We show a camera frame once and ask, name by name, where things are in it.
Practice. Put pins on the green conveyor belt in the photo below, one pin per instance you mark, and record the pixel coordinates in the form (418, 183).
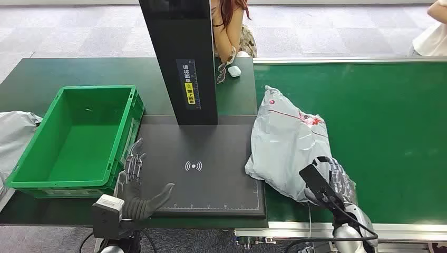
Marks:
(377, 132)

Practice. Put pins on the white rounded item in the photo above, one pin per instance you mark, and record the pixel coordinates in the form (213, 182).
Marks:
(243, 54)

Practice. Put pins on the green plastic crate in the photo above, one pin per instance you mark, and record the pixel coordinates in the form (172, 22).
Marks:
(80, 139)

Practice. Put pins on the white poly mailer package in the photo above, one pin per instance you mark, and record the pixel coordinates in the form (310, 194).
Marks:
(286, 139)

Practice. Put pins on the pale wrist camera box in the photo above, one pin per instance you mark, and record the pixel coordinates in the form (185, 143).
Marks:
(316, 181)
(106, 216)

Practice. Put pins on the black inbound scanner machine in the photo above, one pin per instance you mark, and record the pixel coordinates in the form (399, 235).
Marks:
(195, 150)

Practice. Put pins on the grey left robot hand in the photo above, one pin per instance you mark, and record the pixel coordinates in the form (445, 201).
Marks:
(134, 206)

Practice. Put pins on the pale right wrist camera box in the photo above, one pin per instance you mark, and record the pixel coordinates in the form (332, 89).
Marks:
(316, 181)

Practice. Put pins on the white earbuds case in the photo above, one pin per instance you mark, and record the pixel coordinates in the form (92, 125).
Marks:
(234, 71)

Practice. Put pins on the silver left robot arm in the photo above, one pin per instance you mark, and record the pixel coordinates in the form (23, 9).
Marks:
(120, 246)

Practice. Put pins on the dark green table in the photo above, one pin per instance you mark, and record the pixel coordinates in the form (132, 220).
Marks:
(70, 71)

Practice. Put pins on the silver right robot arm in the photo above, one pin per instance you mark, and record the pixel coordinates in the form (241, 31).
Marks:
(349, 237)

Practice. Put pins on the yellow and black machine label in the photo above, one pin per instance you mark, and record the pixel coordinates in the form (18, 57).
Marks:
(190, 92)

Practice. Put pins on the grey plastic bag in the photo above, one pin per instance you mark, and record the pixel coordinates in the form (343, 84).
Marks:
(14, 136)

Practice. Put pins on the eyeglasses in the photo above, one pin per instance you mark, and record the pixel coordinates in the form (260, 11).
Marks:
(221, 73)

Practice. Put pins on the metal conveyor bracket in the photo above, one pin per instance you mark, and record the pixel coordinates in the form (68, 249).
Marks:
(255, 241)

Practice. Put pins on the person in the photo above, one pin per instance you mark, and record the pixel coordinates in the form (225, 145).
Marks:
(431, 38)
(227, 24)

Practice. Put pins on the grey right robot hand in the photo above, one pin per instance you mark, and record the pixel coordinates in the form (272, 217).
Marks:
(344, 185)

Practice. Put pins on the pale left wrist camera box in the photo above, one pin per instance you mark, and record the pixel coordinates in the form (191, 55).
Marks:
(106, 216)

